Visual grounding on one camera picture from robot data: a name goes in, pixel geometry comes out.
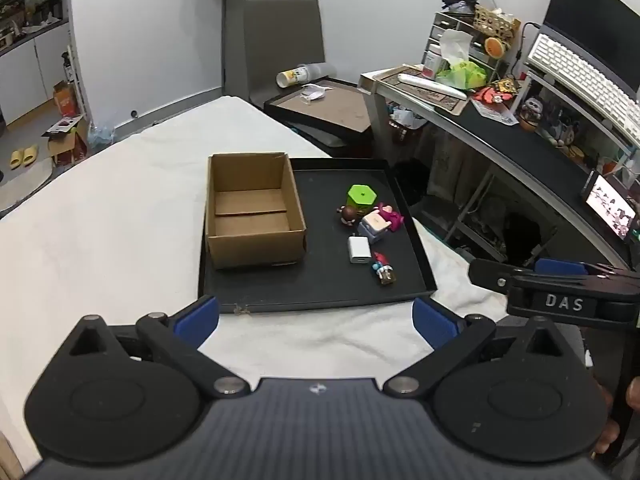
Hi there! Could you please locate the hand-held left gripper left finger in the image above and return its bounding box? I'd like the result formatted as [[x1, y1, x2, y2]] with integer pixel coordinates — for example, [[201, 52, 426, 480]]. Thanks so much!
[[67, 296, 251, 400]]

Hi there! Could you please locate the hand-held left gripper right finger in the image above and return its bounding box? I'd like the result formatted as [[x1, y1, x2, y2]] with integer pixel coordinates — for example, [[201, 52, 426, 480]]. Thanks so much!
[[382, 297, 586, 400]]

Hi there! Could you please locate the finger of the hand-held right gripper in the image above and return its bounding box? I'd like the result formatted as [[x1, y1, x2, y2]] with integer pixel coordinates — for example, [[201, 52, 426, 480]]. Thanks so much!
[[469, 258, 538, 292], [534, 258, 640, 281]]

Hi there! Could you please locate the brown cardboard box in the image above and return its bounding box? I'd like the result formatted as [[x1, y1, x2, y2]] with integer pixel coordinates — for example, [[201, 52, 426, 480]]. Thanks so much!
[[204, 152, 307, 270]]

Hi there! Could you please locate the pink figurine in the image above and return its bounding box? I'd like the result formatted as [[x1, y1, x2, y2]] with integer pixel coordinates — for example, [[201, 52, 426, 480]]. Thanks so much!
[[377, 202, 405, 233]]

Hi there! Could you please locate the small lilac white box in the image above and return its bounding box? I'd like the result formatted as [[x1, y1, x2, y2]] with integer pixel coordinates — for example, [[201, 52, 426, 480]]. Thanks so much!
[[357, 210, 391, 243]]

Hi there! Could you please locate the black tray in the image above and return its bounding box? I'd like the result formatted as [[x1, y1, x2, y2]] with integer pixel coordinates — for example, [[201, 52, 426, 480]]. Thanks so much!
[[198, 157, 438, 315]]

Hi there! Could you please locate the person's right hand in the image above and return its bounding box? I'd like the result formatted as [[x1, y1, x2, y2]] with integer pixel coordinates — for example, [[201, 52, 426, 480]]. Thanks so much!
[[592, 375, 640, 461]]

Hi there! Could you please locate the small red-capped figurine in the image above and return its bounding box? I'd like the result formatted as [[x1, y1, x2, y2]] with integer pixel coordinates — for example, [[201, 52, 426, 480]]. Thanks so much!
[[371, 251, 397, 287]]

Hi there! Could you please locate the phone with lit screen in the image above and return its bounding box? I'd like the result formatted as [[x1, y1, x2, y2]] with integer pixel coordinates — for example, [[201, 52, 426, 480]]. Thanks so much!
[[582, 170, 638, 243]]

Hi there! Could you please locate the white charger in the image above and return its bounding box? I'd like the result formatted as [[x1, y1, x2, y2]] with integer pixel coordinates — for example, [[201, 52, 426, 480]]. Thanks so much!
[[347, 235, 372, 265]]

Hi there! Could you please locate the black desk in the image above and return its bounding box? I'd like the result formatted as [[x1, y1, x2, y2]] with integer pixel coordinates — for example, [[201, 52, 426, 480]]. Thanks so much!
[[360, 65, 640, 271]]

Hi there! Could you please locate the green hexagonal box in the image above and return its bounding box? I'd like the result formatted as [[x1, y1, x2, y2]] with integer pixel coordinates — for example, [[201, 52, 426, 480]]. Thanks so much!
[[346, 184, 378, 213]]

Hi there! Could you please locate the round doll figurine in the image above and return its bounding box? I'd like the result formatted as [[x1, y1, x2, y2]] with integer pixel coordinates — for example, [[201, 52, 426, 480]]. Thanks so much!
[[517, 96, 546, 133]]

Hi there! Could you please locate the orange snack packet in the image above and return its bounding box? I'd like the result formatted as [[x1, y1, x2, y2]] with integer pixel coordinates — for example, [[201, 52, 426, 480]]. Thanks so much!
[[474, 77, 521, 106]]

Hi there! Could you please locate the white keyboard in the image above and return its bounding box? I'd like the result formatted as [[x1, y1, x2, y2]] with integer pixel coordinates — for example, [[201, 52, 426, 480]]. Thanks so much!
[[527, 35, 640, 143]]

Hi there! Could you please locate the white roll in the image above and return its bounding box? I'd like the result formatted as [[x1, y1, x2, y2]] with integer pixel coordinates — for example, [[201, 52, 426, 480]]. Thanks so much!
[[397, 72, 468, 101]]

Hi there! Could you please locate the green plastic bag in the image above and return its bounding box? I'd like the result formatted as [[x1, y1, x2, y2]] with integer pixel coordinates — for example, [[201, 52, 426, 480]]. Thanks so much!
[[436, 60, 488, 91]]

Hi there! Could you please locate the brown patterned mat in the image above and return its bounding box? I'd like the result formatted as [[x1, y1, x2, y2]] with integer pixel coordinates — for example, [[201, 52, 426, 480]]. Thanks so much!
[[375, 65, 471, 116]]

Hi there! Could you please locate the white jar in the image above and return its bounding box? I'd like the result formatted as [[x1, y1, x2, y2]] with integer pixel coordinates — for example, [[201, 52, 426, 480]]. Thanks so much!
[[422, 42, 446, 78]]

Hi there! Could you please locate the grey floor mat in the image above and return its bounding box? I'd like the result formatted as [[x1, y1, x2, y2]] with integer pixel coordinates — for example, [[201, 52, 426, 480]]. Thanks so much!
[[0, 157, 53, 213]]

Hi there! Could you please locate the open cardboard box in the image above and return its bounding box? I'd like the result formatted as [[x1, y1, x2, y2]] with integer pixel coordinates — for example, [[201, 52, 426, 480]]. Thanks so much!
[[42, 115, 90, 167]]

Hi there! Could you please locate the black framed brown board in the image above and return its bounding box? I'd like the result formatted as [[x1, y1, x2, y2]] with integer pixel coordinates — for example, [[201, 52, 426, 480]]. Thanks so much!
[[264, 77, 375, 148]]

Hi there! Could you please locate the white tissue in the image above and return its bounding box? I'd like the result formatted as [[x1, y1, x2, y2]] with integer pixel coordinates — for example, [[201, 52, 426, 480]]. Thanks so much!
[[437, 29, 473, 68]]

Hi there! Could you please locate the crumpled white paper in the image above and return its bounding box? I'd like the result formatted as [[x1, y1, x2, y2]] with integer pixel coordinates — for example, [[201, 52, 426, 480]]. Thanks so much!
[[300, 84, 333, 103]]

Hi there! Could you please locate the wicker basket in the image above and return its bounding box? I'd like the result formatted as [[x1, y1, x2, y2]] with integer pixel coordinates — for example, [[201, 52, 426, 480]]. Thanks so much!
[[472, 4, 522, 41]]

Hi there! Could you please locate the small drawer organiser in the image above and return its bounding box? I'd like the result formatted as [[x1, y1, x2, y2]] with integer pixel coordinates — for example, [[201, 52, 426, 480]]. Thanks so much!
[[427, 10, 496, 73]]

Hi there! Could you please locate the black monitor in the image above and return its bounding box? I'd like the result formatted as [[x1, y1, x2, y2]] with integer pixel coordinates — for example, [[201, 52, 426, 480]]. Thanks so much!
[[542, 0, 640, 96]]

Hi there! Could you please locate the orange cardboard box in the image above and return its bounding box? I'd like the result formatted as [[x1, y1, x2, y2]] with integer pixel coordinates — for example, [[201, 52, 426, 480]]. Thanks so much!
[[52, 80, 80, 118]]

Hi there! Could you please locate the tipped plastic bottle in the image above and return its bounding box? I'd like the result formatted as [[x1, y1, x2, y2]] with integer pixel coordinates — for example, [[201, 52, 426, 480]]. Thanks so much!
[[276, 61, 337, 88]]

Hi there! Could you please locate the white cabinet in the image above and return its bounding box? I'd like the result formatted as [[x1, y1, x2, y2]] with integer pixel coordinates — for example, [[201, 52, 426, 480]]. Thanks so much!
[[0, 22, 76, 126]]

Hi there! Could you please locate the grey chair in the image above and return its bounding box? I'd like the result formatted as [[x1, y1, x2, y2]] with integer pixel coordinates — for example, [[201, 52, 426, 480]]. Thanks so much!
[[242, 0, 326, 106]]

